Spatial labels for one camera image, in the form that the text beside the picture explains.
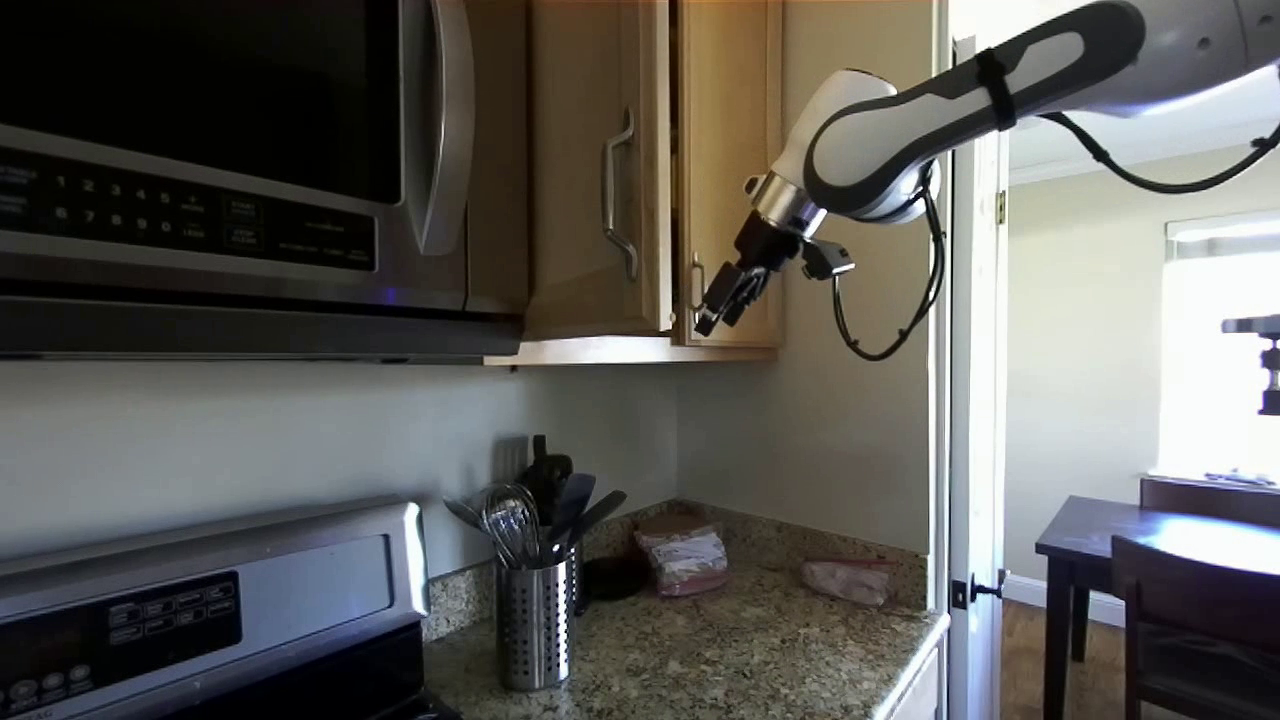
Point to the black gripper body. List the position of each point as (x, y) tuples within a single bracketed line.
[(762, 260)]

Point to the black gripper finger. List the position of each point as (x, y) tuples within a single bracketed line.
[(710, 309), (746, 297)]

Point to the narrow wooden cabinet door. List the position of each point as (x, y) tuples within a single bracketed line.
[(573, 160)]

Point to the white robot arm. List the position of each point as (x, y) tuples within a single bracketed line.
[(932, 122)]

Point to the wide wooden cabinet door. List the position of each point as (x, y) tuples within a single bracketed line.
[(726, 106)]

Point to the dark kitchen utensils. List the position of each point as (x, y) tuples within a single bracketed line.
[(564, 495)]

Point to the clear plastic bread bag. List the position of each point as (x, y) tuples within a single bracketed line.
[(681, 552)]

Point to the grey metal kitchen utensils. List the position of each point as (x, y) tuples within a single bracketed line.
[(501, 522)]

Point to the perforated steel utensil holder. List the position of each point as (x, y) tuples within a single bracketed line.
[(533, 624)]

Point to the dark wooden table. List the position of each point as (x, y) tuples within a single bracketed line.
[(1083, 526)]

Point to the bright window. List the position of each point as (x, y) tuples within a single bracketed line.
[(1223, 363)]

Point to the dark wooden chair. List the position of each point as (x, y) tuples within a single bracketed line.
[(1203, 624), (1206, 498)]

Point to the stainless steel microwave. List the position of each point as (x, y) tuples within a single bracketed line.
[(203, 132)]

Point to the stainless steel black stove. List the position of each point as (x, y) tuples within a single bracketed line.
[(203, 614)]

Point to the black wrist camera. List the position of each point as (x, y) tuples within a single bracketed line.
[(826, 259)]

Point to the white door frame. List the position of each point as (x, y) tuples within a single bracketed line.
[(980, 401)]

